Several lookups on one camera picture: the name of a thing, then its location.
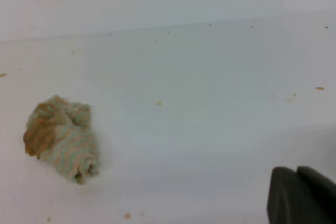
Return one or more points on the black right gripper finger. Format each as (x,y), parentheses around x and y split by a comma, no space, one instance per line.
(303,196)

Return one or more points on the green striped stained rag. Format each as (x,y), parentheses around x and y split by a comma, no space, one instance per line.
(59,133)

